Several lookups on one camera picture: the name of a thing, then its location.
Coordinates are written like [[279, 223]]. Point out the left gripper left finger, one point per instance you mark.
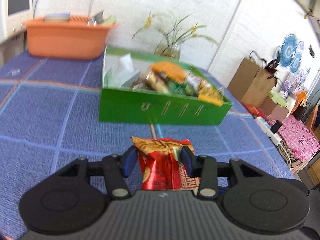
[[117, 167]]

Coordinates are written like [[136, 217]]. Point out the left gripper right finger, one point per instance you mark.
[[204, 168]]

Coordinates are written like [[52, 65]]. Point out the red snack bag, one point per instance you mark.
[[160, 164]]

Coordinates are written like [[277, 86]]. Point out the yellow green sticks snack bag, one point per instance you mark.
[[207, 93]]

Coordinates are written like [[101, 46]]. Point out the white snack packet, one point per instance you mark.
[[122, 73]]

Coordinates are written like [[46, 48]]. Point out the orange yellow snack packet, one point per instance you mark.
[[171, 70]]

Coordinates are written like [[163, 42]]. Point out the green peas snack bag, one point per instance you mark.
[[181, 88]]

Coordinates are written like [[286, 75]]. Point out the green cardboard box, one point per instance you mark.
[[141, 106]]

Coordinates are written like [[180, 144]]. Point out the small brown cardboard box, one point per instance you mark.
[[274, 111]]

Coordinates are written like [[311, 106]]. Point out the blue checked tablecloth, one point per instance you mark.
[[49, 117]]

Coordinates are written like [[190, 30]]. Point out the brown paper bag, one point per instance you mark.
[[251, 83]]

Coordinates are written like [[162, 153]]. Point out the pink patterned cloth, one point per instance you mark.
[[297, 142]]

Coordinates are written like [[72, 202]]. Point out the orange plastic basin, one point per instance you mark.
[[72, 39]]

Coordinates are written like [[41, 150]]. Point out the glass vase with flowers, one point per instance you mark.
[[173, 33]]

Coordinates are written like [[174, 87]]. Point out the blue paper fan decoration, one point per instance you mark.
[[290, 53]]

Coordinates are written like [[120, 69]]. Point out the white appliance with screen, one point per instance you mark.
[[13, 14]]

